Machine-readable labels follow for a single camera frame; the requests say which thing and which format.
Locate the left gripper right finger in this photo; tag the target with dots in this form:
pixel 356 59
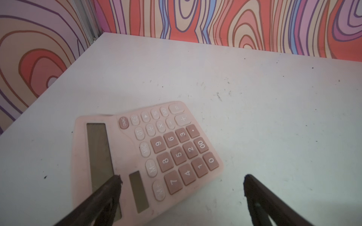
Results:
pixel 264 206

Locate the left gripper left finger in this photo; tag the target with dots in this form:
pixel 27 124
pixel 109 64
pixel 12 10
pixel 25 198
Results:
pixel 99 209

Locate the pink patterned card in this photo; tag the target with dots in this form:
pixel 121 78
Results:
pixel 161 154

